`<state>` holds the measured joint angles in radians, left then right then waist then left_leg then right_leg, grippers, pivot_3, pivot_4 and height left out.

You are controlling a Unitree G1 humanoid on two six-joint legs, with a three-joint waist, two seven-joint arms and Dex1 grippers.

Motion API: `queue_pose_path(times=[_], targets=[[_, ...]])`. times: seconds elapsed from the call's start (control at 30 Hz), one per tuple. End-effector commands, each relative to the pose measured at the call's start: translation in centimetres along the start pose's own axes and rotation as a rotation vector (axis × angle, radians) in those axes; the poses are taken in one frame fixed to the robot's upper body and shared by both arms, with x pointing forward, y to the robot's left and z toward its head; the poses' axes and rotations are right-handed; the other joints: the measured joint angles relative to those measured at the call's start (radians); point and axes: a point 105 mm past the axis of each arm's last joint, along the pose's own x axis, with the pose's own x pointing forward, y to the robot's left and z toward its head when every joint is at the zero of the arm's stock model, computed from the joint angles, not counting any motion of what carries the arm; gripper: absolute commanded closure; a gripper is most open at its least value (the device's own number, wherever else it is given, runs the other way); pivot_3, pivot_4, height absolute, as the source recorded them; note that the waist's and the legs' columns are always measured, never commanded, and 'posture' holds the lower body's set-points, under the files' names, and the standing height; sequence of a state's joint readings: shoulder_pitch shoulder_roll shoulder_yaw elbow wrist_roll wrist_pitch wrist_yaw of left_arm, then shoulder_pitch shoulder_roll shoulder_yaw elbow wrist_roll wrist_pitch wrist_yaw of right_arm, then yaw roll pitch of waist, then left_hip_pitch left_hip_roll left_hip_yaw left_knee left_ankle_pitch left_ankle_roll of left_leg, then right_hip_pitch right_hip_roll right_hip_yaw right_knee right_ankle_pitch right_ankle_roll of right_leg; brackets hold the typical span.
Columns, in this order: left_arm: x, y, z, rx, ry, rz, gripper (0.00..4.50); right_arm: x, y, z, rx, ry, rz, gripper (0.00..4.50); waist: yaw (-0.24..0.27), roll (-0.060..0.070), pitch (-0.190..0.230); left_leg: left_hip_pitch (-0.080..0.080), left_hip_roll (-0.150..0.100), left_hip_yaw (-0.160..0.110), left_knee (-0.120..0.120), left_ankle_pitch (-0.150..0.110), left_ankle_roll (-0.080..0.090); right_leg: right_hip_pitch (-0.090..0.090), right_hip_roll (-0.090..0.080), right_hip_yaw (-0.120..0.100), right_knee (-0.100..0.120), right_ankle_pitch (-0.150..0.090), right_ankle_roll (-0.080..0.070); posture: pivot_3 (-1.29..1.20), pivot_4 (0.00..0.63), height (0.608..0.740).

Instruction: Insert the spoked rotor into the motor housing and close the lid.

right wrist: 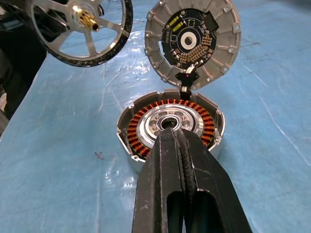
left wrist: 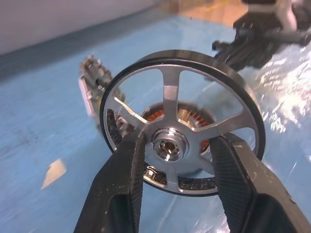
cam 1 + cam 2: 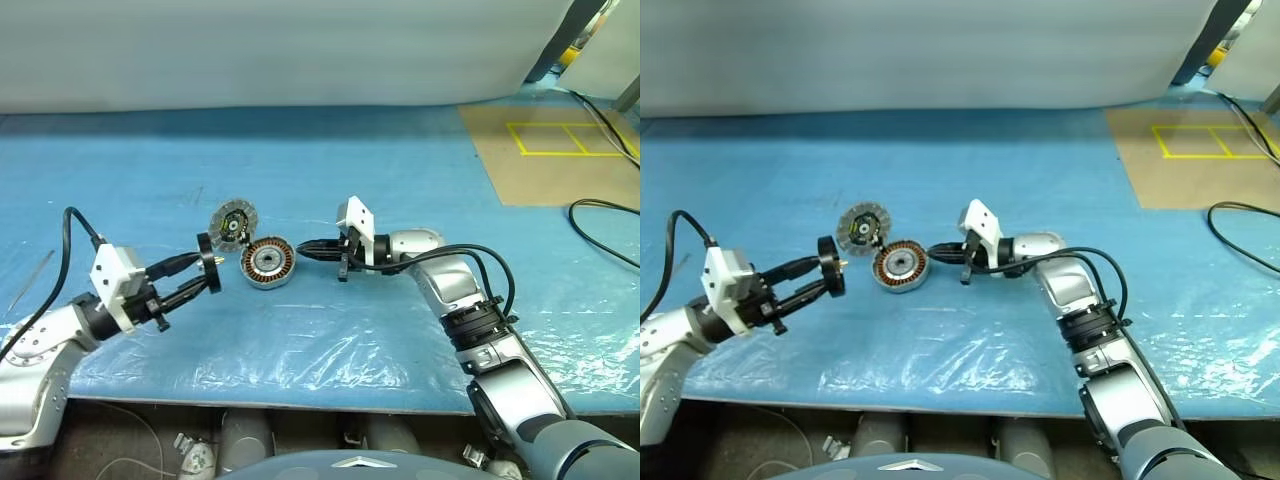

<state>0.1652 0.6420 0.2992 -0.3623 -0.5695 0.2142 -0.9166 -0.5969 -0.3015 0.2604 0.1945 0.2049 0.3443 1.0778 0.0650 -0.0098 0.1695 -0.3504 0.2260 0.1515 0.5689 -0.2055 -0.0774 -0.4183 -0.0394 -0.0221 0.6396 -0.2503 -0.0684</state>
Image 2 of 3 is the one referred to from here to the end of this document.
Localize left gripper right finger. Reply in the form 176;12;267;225
209;133;311;233

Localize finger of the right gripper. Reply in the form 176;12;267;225
212;39;246;53
215;46;280;71

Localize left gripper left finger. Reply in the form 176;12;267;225
72;130;147;233

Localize spoked rotor black rim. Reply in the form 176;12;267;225
99;50;267;195

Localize motor housing copper windings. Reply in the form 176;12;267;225
139;101;217;188

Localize brown cardboard sheet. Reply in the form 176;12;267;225
167;0;246;26

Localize blue table cover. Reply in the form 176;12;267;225
0;14;311;233

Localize large white backdrop panel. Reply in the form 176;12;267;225
0;0;171;56

